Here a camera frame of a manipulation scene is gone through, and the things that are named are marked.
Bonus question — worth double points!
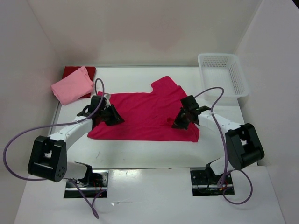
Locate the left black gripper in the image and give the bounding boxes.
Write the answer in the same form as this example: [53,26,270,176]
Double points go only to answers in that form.
[99,104,125,126]

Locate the crimson t shirt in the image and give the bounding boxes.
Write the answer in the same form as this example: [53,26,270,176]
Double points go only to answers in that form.
[87,76,199,142]

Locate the pink t shirt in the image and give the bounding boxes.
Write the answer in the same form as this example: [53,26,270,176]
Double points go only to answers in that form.
[51,66,94,105]

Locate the dark red t shirt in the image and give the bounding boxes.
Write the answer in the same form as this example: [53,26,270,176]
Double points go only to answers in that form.
[62,66,96,98]

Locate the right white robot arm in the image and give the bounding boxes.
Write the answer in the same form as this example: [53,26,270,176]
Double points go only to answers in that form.
[172,106,265,183]

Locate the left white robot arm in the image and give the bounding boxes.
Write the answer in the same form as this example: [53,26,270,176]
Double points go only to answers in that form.
[28,105,124,187]

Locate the white plastic basket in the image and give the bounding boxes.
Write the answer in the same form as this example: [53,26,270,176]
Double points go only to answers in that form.
[198,53,249,104]

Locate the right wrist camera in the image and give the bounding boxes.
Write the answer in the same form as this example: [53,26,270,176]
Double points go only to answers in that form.
[180,95,199,111]

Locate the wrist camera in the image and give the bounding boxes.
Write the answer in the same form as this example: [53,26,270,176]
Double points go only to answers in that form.
[180,95,199,111]
[88,93,111,113]

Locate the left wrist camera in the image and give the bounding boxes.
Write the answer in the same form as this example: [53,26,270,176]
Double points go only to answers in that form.
[88,93,111,113]

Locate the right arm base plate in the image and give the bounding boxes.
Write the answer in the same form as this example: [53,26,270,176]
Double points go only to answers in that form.
[190,168,235,196]

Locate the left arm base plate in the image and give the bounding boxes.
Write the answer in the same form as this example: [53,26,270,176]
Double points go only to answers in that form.
[64,169,109,199]

